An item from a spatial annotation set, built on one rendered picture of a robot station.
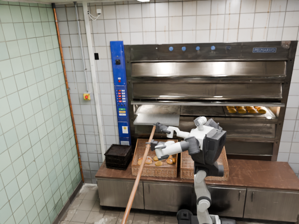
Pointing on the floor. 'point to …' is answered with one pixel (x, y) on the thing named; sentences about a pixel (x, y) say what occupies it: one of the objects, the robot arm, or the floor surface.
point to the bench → (264, 182)
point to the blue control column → (117, 50)
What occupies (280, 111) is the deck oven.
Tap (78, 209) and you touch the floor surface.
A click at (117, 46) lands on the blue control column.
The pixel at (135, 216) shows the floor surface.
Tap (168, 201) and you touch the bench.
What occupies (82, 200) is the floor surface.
